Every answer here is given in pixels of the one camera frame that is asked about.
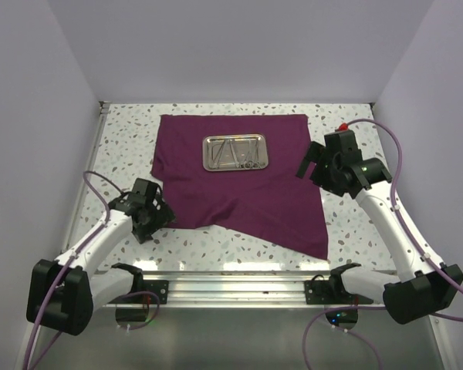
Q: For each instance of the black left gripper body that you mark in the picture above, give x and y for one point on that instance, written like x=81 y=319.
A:
x=150 y=226

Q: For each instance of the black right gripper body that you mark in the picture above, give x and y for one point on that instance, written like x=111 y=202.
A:
x=325 y=175

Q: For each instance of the steel surgical scissors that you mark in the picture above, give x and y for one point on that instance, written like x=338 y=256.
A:
x=249 y=159

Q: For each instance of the purple cloth wrap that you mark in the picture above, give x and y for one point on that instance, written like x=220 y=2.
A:
x=271 y=204

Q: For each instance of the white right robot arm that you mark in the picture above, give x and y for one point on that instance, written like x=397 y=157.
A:
x=423 y=283

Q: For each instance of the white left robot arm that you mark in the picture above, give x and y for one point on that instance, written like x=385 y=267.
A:
x=65 y=292

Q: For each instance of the stainless steel instrument tray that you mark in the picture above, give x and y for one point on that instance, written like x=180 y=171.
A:
x=229 y=159

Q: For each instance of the steel forceps in tray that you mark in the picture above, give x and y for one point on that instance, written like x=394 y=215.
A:
x=218 y=156

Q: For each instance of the steel tweezers in tray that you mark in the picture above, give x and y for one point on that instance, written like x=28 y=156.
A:
x=243 y=146

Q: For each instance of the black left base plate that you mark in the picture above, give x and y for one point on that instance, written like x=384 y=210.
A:
x=159 y=290

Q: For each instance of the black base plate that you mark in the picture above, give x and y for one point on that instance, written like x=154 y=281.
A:
x=320 y=292
x=159 y=290

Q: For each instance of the aluminium mounting rail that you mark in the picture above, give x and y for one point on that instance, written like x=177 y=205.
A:
x=250 y=289

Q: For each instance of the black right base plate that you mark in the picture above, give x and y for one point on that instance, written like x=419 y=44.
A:
x=320 y=292

